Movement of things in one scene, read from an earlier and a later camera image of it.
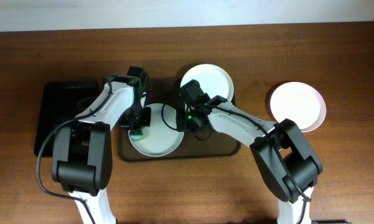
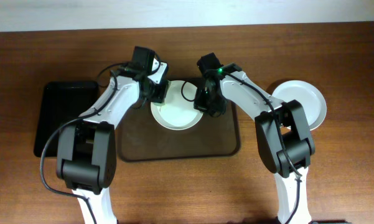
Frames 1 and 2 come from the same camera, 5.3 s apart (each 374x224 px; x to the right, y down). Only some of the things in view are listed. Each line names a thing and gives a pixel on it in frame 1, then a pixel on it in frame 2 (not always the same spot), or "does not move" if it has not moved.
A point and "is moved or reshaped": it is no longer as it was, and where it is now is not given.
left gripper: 135,122 → 158,93
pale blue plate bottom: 160,139 → 308,95
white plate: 302,102 does not move
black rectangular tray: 61,101 does not move
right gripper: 187,122 → 208,101
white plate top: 214,80 is moved or reshaped
